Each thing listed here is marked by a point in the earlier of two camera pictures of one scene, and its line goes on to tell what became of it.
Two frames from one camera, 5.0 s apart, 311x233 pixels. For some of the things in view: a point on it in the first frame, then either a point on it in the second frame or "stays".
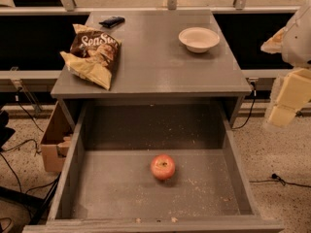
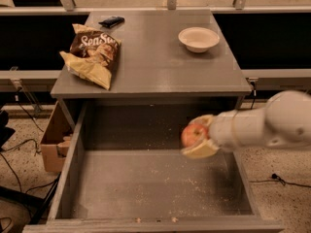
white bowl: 198,40 stays
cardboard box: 56,141 stays
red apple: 162,166 to 192,134
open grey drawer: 107,184 stays
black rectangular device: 112,21 stays
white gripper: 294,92 to 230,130
